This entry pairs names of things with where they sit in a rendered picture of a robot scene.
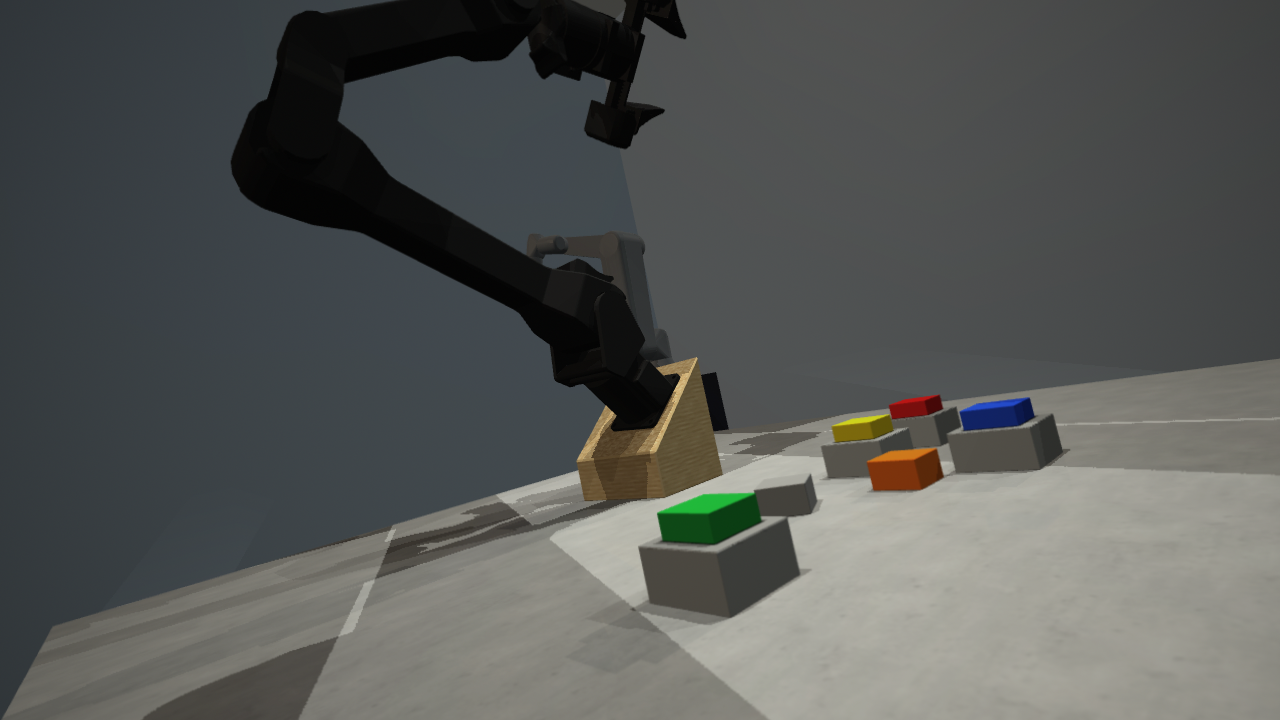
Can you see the yellow button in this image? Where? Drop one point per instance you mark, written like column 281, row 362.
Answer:
column 859, row 440

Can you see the red button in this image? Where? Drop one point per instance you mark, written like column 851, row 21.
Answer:
column 928, row 422

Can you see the green button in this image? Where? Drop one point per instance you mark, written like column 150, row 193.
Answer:
column 717, row 555

